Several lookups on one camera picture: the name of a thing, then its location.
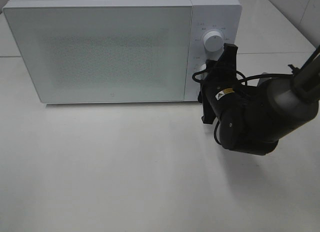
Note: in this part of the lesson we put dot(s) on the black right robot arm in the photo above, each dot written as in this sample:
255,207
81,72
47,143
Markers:
251,114

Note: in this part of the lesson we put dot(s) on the white glass microwave door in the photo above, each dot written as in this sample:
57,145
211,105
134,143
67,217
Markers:
104,54

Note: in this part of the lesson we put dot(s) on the white microwave oven body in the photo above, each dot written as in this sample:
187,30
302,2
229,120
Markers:
119,51

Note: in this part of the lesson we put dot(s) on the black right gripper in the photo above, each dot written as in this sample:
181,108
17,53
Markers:
218,81

